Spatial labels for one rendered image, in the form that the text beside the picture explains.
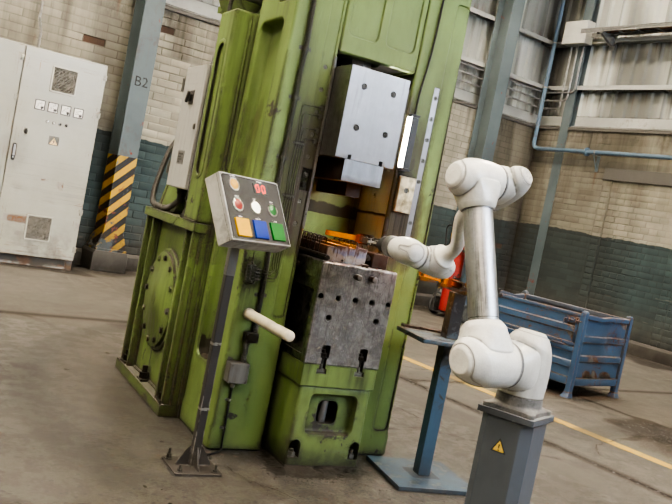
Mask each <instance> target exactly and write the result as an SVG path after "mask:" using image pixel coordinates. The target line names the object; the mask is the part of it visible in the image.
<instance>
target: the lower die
mask: <svg viewBox="0 0 672 504"><path fill-rule="evenodd" d="M319 239H320V237H319V236H318V240H317V238H316V243H315V251H317V249H318V244H319ZM319 252H321V253H324V254H328V255H329V256H330V259H329V260H328V261H332V262H338V263H344V264H351V265H357V266H361V264H365V259H366V254H367V250H366V249H363V248H359V247H358V246H356V249H352V248H350V245H348V243H347V244H345V243H344V242H343V243H341V242H337V240H336V241H334V240H333V239H332V240H330V238H329V239H327V242H326V238H323V240H322V241H320V246H319ZM341 260H343V262H341Z"/></svg>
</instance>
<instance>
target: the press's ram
mask: <svg viewBox="0 0 672 504"><path fill-rule="evenodd" d="M409 87H410V81H409V80H405V79H402V78H399V77H395V76H392V75H388V74H385V73H382V72H378V71H375V70H371V69H368V68H365V67H361V66H358V65H354V64H351V65H343V66H336V68H335V73H334V79H333V84H332V89H331V94H330V99H329V104H328V109H327V115H326V120H325V125H324V130H323V135H322V140H321V145H320V150H319V157H332V158H344V159H349V160H353V161H358V162H362V163H366V164H371V165H375V166H379V167H383V169H393V167H394V162H395V157H396V152H397V147H398V142H399V137H400V132H401V127H402V122H403V117H404V112H405V107H406V102H407V97H408V92H409Z"/></svg>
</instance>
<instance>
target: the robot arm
mask: <svg viewBox="0 0 672 504"><path fill-rule="evenodd" d="M532 181H533V179H532V175H531V173H530V171H529V170H528V169H527V168H524V167H523V166H513V167H511V168H509V167H507V166H501V165H497V164H495V163H493V162H490V161H487V160H483V159H478V158H465V159H462V160H458V161H456V162H454V163H452V164H451V165H450V166H449V167H448V169H447V171H446V174H445V183H446V186H447V188H448V189H449V191H450V192H451V193H452V194H453V196H454V198H455V201H456V203H457V206H458V208H459V210H458V212H457V213H456V216H455V218H454V223H453V230H452V237H451V243H450V244H449V245H448V246H444V245H436V246H429V247H427V246H425V245H423V244H421V243H420V242H419V241H417V240H415V239H412V238H409V237H397V236H383V237H382V238H380V239H379V238H378V239H377V238H369V237H368V236H367V235H366V236H363V235H360V236H359V242H362V243H366V244H368V245H371V244H372V246H375V247H376V248H378V250H379V251H380V252H381V253H383V254H384V255H385V256H388V257H390V258H393V259H394V260H396V261H398V262H400V263H401V264H404V265H407V266H410V267H413V268H415V269H417V270H418V271H420V272H421V273H423V274H426V275H428V276H431V277H433V278H437V279H446V278H449V277H451V276H452V275H453V273H454V271H455V262H454V259H455V258H456V257H457V256H458V255H459V254H460V253H461V252H462V250H463V248H465V269H466V289H467V310H468V321H466V322H465V323H464V324H463V326H462V327H461V329H460V333H459V337H458V340H456V342H455V343H454V344H453V346H452V348H451V350H450V354H449V364H450V368H451V370H452V372H453V374H454V375H455V376H456V377H457V378H459V379H460V380H462V381H463V382H465V383H467V384H469V385H472V386H475V387H481V388H492V389H497V392H496V395H495V397H494V398H492V399H487V400H483V405H485V406H489V407H493V408H496V409H499V410H502V411H505V412H508V413H511V414H514V415H517V416H520V417H523V418H526V419H528V420H535V419H536V418H540V417H544V416H551V411H550V410H547V409H545V408H543V407H542V405H543V398H544V394H545V391H546V388H547V384H548V380H549V375H550V369H551V362H552V350H551V344H550V341H549V339H548V338H547V336H546V335H545V334H543V333H539V332H536V331H533V330H529V329H525V328H519V329H516V330H514V331H513V332H512V333H511V334H509V333H508V329H507V327H506V325H505V324H504V323H503V322H502V321H501V320H499V307H498V290H497V272H496V255H495V237H494V219H493V212H494V211H497V210H499V209H501V208H504V207H506V206H508V205H510V204H512V203H513V202H515V201H516V200H518V199H519V198H521V197H522V196H523V195H524V194H525V193H526V192H527V191H528V189H529V188H530V187H531V183H532Z"/></svg>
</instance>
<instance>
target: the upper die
mask: <svg viewBox="0 0 672 504"><path fill-rule="evenodd" d="M382 173H383V167H379V166H375V165H371V164H366V163H362V162H358V161H353V160H349V159H344V158H332V157H319V156H318V161H317V166H316V171H315V176H314V178H318V179H325V180H333V181H340V182H348V183H352V184H357V185H361V186H365V187H372V188H380V183H381V178H382Z"/></svg>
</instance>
